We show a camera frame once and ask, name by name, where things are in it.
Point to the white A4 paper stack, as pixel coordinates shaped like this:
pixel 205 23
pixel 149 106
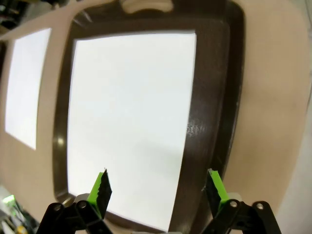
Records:
pixel 131 122
pixel 24 85

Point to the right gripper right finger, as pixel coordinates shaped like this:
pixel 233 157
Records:
pixel 215 192

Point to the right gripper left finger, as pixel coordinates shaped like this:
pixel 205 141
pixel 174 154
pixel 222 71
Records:
pixel 100 195

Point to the brown plastic tray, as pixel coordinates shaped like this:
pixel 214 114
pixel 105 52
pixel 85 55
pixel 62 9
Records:
pixel 209 97

